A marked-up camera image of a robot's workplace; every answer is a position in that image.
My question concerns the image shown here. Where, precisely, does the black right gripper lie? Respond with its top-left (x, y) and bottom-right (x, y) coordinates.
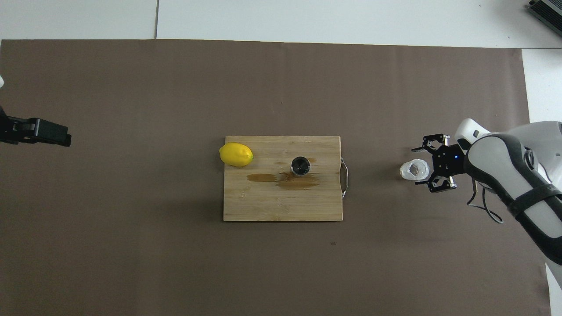
top-left (411, 134), bottom-right (467, 194)

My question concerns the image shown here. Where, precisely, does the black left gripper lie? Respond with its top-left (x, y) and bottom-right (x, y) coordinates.
top-left (0, 108), bottom-right (72, 147)

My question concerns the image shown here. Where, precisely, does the clear textured glass cup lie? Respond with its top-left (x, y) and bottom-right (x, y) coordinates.
top-left (399, 159), bottom-right (431, 180)

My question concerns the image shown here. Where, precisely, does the steel cocktail jigger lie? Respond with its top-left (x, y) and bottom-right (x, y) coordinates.
top-left (291, 156), bottom-right (311, 176)

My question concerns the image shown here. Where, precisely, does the brown table mat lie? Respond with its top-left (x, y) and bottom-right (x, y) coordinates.
top-left (0, 39), bottom-right (551, 316)

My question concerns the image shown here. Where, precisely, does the wooden cutting board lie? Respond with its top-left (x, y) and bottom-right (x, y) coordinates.
top-left (223, 136), bottom-right (350, 222)

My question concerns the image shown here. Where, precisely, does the grey ribbed metal device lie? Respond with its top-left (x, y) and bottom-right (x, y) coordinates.
top-left (527, 0), bottom-right (562, 25)

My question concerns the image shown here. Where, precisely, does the yellow lemon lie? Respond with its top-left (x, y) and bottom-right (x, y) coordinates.
top-left (219, 142), bottom-right (254, 167)

